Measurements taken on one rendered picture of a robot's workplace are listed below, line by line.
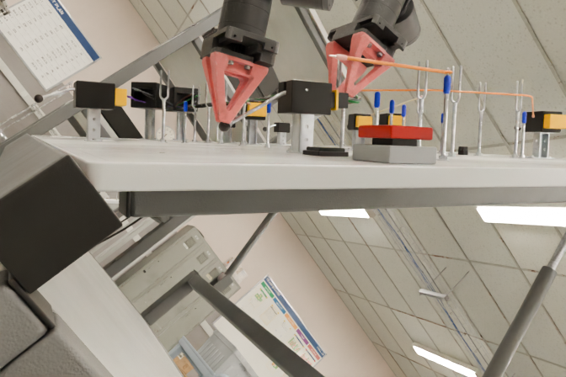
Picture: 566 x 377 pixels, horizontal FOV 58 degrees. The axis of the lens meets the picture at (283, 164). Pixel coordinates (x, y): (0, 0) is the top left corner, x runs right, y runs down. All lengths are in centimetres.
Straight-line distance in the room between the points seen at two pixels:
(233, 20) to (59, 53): 771
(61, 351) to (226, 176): 14
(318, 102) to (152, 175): 35
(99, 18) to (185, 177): 817
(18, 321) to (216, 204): 22
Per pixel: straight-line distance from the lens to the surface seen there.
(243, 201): 50
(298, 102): 63
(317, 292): 910
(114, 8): 855
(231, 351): 449
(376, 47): 70
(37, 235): 32
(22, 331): 34
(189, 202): 48
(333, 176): 38
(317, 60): 195
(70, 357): 35
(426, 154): 48
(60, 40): 833
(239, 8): 61
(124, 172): 32
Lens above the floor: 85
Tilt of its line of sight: 20 degrees up
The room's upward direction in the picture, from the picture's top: 51 degrees clockwise
